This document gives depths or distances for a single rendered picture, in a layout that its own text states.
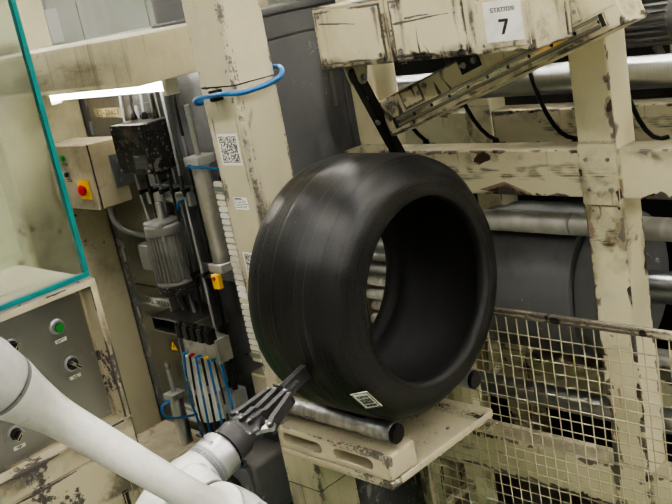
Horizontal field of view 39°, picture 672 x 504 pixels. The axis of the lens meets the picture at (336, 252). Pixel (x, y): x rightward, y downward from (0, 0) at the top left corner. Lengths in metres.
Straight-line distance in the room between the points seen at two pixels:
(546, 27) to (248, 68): 0.67
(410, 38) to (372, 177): 0.35
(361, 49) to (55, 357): 1.02
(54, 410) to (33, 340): 0.84
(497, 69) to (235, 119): 0.59
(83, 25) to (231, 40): 10.20
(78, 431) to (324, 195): 0.71
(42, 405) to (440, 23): 1.12
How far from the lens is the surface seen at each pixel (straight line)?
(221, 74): 2.16
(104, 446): 1.53
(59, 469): 2.37
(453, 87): 2.21
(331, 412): 2.14
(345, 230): 1.83
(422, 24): 2.06
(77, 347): 2.38
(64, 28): 12.17
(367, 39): 2.17
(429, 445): 2.17
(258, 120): 2.17
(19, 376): 1.42
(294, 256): 1.87
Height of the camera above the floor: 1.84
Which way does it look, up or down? 16 degrees down
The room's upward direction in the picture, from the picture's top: 11 degrees counter-clockwise
